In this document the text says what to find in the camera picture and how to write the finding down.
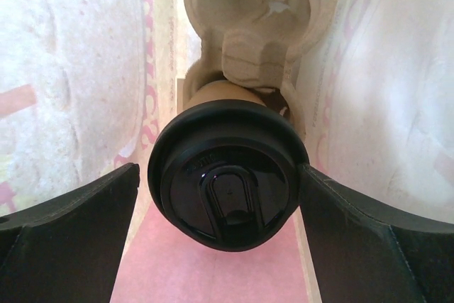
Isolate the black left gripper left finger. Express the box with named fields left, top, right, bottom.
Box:
left=1, top=163, right=140, bottom=302

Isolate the brown paper coffee cup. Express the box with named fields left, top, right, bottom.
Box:
left=183, top=80, right=265, bottom=110

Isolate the pink and beige paper bag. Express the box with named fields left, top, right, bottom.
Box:
left=1, top=0, right=453, bottom=302

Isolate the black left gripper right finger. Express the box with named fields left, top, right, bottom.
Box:
left=299, top=165, right=453, bottom=302

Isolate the black plastic cup lid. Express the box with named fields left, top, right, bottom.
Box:
left=148, top=99, right=309, bottom=252

